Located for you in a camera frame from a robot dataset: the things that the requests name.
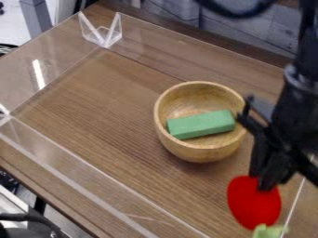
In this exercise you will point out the clear acrylic corner bracket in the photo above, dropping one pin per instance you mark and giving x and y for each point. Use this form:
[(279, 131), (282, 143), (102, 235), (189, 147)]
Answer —
[(102, 36)]

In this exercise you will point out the green rectangular block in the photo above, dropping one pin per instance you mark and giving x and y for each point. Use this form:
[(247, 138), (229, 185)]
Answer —
[(202, 124)]

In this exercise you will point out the grey post top left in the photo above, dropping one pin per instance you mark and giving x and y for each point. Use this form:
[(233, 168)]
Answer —
[(36, 15)]

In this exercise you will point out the red plush strawberry fruit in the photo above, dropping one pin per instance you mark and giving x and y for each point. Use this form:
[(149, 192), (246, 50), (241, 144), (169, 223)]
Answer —
[(254, 207)]

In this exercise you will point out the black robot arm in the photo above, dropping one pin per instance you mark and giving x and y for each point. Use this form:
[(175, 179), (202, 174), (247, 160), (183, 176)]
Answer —
[(306, 58)]

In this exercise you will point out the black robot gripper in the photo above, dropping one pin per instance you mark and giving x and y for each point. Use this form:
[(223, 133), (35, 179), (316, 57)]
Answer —
[(285, 130)]

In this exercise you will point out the black table leg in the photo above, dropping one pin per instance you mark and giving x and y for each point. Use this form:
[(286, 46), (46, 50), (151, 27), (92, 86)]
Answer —
[(39, 205)]

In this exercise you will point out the clear acrylic enclosure wall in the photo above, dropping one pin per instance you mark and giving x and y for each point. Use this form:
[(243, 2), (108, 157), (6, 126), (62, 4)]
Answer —
[(82, 141)]

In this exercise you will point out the light wooden bowl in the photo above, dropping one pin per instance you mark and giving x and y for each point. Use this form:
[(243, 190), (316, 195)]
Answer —
[(191, 98)]

